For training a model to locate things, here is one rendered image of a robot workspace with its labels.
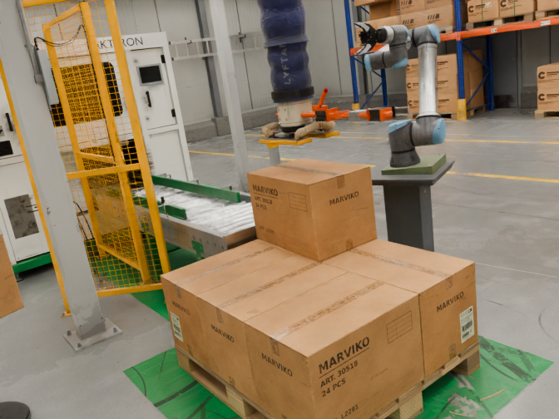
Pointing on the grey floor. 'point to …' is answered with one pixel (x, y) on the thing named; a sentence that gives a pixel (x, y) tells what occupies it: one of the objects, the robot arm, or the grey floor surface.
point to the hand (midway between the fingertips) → (357, 38)
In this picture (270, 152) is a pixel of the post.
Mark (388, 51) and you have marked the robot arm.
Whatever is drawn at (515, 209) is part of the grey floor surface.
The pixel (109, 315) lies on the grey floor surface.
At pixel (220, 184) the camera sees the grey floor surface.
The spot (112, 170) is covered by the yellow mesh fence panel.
